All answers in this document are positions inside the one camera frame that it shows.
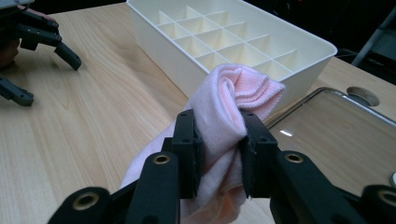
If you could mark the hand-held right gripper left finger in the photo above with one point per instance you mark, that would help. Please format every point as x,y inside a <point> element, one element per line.
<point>186,149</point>

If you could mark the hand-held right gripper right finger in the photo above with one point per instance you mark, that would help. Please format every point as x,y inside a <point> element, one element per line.
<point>258,149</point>

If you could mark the pink sock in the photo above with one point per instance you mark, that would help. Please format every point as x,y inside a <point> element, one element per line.
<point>218,124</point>

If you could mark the white divided storage box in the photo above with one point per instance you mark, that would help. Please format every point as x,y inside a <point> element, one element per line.
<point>224,40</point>

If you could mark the transparent lid with white knob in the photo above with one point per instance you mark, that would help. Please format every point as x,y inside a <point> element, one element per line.
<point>336,140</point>

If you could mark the white metal desk frame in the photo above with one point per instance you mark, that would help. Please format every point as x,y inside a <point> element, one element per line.
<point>373,37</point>

